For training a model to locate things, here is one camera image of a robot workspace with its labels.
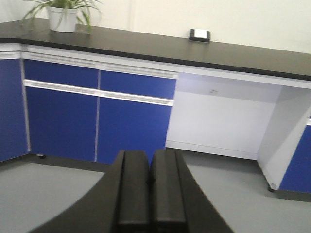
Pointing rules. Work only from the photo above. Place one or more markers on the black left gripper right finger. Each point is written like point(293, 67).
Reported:
point(166, 203)

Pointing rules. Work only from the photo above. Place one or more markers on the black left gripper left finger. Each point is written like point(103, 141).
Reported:
point(134, 199)

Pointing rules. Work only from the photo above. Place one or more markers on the blue lab cabinet unit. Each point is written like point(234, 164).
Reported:
point(88, 107)

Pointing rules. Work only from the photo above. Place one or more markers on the blue right cabinet unit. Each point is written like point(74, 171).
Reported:
point(283, 156)

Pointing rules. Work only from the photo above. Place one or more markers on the blue corner cabinet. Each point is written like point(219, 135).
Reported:
point(14, 129)

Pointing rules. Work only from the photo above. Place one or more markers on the black countertop socket box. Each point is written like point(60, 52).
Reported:
point(199, 35)

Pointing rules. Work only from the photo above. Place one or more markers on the potted green plant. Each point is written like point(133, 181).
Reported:
point(64, 15)

